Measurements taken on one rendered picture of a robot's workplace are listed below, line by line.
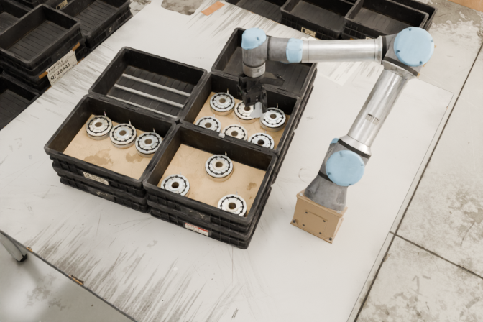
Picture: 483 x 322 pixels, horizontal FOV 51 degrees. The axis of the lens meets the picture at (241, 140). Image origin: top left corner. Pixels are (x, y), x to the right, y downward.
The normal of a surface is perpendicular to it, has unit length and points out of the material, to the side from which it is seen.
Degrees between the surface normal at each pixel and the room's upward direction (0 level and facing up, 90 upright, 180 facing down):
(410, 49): 38
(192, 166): 0
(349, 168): 52
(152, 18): 0
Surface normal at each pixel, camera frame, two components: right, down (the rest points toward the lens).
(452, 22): 0.02, -0.61
